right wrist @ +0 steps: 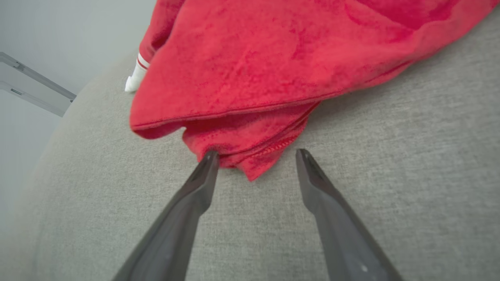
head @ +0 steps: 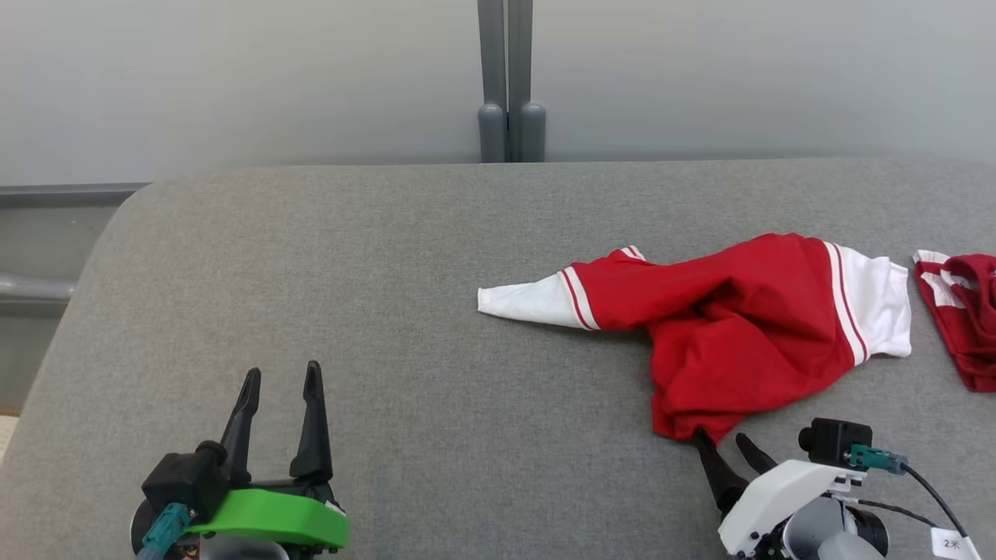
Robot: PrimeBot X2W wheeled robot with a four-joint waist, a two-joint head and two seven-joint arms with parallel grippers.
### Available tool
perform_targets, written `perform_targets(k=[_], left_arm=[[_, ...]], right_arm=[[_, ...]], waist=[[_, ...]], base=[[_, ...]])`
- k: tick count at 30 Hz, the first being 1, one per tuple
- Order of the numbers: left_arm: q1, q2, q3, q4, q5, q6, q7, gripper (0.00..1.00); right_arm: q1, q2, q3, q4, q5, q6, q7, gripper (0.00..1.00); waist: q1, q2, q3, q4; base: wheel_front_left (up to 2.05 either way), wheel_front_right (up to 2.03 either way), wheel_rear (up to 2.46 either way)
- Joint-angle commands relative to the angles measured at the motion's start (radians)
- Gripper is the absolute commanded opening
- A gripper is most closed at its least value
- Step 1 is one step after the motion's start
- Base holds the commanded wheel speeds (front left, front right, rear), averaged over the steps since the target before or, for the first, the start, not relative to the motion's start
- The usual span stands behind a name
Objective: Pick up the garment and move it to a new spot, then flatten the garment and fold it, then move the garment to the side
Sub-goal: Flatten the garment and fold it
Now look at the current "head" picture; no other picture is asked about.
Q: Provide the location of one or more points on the red shirt with white sleeves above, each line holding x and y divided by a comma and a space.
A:
739, 327

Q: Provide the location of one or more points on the teal left camera connector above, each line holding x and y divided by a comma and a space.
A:
165, 533

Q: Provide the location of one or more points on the teal right camera connector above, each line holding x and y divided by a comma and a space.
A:
879, 459

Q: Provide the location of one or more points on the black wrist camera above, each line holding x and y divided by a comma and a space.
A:
183, 482
836, 439

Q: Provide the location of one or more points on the grey floor pipe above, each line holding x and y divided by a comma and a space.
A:
35, 286

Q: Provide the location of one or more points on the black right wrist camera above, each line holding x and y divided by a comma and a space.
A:
836, 439

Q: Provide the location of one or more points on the grey baseboard strip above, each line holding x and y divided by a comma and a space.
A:
70, 194

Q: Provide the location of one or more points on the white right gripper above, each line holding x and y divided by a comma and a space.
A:
778, 498

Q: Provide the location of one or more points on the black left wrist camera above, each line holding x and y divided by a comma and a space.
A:
183, 482

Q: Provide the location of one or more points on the teal camera connector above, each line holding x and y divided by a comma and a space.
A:
879, 459
165, 533

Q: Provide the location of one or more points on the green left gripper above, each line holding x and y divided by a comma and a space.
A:
272, 517

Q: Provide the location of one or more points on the red shorts with white stripes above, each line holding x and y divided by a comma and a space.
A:
969, 327

